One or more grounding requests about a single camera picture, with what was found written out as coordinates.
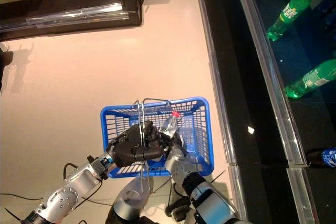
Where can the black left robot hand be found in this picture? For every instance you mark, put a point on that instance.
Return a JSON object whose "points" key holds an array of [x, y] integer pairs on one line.
{"points": [[126, 145]]}

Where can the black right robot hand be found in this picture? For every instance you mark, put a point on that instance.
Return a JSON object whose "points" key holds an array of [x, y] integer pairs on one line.
{"points": [[173, 142]]}

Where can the clear water bottle red label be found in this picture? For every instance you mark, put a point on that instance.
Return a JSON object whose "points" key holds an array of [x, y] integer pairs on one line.
{"points": [[169, 125]]}

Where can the blue plastic shopping basket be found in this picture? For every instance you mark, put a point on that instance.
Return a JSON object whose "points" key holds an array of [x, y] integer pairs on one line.
{"points": [[202, 140]]}

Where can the green Sprite bottle yellow cap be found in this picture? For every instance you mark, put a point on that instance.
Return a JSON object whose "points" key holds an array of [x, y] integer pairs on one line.
{"points": [[312, 79], [294, 11]]}

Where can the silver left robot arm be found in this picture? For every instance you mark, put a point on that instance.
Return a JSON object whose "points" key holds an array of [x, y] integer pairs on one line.
{"points": [[65, 195]]}

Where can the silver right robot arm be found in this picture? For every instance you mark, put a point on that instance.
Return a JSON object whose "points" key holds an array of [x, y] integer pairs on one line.
{"points": [[181, 166]]}

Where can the white paper scrap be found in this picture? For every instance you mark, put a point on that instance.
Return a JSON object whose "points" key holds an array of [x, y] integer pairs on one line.
{"points": [[250, 129]]}

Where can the black robot pelvis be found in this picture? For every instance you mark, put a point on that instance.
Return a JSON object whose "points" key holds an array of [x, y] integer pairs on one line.
{"points": [[149, 221]]}

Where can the black shelf base plinth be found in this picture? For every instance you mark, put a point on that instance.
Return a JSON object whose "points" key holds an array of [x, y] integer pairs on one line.
{"points": [[244, 77]]}

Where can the black drinks shelf board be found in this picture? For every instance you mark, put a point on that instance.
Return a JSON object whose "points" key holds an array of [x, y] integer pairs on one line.
{"points": [[315, 119]]}

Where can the black equipment piece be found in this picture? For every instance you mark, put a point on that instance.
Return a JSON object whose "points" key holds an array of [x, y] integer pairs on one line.
{"points": [[5, 61]]}

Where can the small Pepsi cola bottle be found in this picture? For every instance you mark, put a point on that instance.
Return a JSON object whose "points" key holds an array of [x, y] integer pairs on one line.
{"points": [[325, 157]]}

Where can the clear price tag rail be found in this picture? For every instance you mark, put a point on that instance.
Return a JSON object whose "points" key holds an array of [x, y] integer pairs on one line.
{"points": [[273, 77], [302, 195], [78, 15]]}

